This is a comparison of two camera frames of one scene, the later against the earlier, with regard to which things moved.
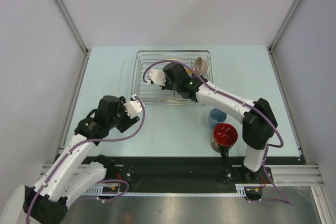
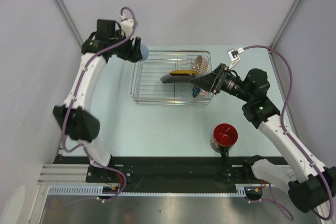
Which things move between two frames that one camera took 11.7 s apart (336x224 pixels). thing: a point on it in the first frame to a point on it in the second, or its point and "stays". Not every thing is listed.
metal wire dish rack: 199,60 stays
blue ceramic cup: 217,116 to 144,52
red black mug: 223,139 stays
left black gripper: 128,121 to 133,55
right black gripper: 166,87 to 207,82
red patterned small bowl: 200,66 stays
